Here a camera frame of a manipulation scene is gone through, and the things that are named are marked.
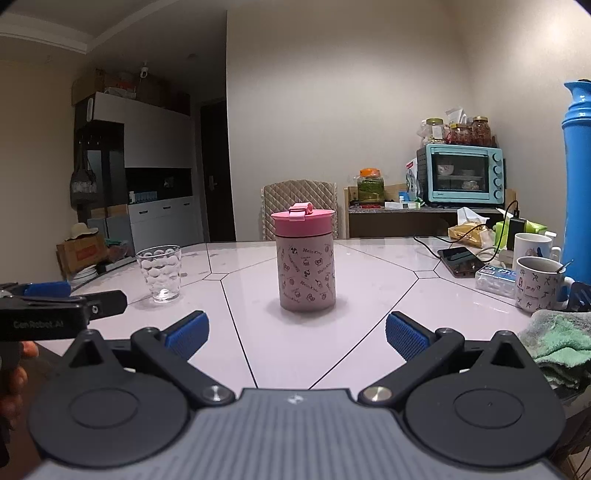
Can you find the flat white box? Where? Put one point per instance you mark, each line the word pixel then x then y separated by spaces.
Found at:
pixel 401 205

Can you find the glass jar beige contents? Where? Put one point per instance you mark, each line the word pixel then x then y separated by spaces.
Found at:
pixel 434 131

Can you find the stack of white plates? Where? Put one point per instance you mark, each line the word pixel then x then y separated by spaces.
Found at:
pixel 85 274

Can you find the blue water bottle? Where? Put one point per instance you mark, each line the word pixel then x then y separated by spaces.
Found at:
pixel 577 184

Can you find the black charger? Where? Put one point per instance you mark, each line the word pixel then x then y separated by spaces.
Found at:
pixel 516 230

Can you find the green towel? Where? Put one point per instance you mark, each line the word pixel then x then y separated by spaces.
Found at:
pixel 563 341

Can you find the white and black cabinet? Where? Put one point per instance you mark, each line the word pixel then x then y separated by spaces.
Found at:
pixel 157 138

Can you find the clear dimpled glass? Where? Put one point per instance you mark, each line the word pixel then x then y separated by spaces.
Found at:
pixel 159 272

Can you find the pink printed bottle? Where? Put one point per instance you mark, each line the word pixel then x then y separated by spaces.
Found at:
pixel 305 277

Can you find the straw hat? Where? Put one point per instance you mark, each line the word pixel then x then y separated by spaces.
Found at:
pixel 82 230

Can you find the brown cardboard box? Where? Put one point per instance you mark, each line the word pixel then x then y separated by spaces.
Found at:
pixel 83 254

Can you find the grey hanging bag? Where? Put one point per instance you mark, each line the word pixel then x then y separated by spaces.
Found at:
pixel 83 182

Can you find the grey panels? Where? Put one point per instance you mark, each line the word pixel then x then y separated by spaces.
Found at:
pixel 115 230

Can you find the white paper bag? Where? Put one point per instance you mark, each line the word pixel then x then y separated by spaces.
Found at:
pixel 456 115

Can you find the green jar orange lid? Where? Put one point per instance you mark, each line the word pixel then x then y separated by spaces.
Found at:
pixel 371 187

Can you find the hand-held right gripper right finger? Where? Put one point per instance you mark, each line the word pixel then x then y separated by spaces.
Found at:
pixel 407 338

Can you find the small jar red contents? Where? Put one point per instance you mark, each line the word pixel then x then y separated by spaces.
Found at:
pixel 460 134

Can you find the black smartphone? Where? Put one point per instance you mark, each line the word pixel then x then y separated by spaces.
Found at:
pixel 461 262

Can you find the white printed mug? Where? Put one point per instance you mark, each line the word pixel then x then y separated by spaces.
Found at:
pixel 531 247

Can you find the white green food package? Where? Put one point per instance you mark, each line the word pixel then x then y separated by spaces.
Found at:
pixel 412 180

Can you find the yellow snack bag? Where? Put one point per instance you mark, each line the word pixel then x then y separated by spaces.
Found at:
pixel 468 235

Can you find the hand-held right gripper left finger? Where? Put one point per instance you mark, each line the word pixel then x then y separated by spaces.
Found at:
pixel 187 336

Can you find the teal toaster oven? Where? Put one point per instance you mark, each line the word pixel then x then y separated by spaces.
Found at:
pixel 461 177

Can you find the white security camera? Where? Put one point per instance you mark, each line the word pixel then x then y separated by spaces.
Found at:
pixel 145 70

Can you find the quilted beige chair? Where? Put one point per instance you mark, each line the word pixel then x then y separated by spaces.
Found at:
pixel 300 196

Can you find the metal spoon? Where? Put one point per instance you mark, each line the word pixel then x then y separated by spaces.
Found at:
pixel 562 267

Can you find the cardboard boxes on cabinet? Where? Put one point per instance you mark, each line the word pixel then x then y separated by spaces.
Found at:
pixel 106 83

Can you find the dark red bag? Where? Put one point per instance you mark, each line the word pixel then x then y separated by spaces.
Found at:
pixel 119 253

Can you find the wooden side shelf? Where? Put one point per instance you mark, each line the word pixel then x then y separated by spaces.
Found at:
pixel 392 224

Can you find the white mug with figures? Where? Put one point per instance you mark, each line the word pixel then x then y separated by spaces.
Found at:
pixel 538 288

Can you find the clear plastic box blue label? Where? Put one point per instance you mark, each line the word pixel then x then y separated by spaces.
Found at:
pixel 496 279

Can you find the dark blue object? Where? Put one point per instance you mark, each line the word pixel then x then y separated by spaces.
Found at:
pixel 581 295

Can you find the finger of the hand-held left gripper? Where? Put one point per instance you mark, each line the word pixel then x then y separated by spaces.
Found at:
pixel 108 302
pixel 46 289

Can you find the person's left hand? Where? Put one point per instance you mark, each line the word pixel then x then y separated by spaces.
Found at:
pixel 14 392

